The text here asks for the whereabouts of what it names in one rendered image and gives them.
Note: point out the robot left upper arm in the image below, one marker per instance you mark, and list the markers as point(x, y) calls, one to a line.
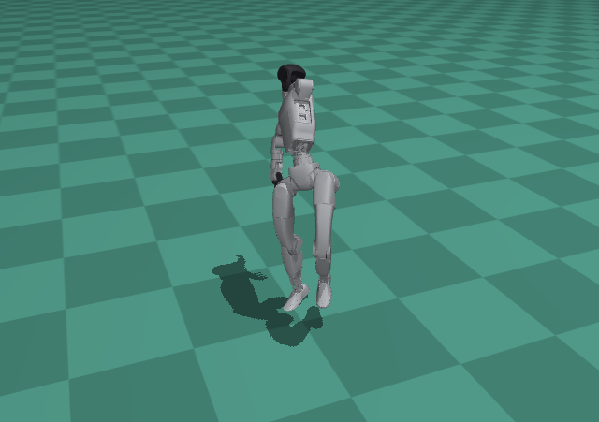
point(303, 88)

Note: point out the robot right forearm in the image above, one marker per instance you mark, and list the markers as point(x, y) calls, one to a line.
point(276, 160)

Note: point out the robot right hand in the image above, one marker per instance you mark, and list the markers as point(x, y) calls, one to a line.
point(278, 177)

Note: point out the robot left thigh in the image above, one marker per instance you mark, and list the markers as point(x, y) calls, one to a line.
point(325, 185)

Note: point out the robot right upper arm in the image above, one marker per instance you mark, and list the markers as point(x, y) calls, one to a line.
point(278, 135)

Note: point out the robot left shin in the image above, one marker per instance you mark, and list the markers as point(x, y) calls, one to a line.
point(323, 266)

